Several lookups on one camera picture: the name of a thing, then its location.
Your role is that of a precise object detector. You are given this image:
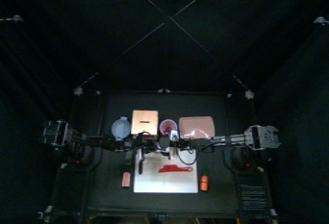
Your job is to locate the red toy knife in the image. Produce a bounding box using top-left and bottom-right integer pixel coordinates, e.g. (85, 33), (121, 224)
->
(157, 164), (194, 174)

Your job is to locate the small toy food box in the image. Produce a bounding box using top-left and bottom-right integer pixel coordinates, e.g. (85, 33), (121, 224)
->
(121, 171), (133, 188)

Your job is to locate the light blue bowl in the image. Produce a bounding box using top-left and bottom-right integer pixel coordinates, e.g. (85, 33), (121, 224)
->
(111, 115), (133, 140)

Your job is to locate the pink square plate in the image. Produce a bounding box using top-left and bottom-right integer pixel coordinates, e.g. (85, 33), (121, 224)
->
(178, 115), (217, 140)

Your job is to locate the red plastic cup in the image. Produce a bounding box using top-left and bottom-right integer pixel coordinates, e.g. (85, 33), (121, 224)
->
(158, 118), (180, 137)

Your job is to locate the white cutting board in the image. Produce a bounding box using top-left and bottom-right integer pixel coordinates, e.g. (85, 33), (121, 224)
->
(133, 149), (201, 194)

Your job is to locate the orange toy carrot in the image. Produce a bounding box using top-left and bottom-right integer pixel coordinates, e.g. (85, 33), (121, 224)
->
(200, 168), (212, 192)

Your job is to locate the white text label sticker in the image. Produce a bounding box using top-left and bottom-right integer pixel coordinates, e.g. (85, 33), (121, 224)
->
(240, 184), (271, 214)

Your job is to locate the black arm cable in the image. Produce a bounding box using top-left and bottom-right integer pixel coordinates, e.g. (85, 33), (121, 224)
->
(177, 141), (216, 166)

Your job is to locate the thin diagonal brace wire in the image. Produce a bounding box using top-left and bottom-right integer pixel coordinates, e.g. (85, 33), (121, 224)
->
(118, 0), (252, 94)
(78, 0), (228, 91)

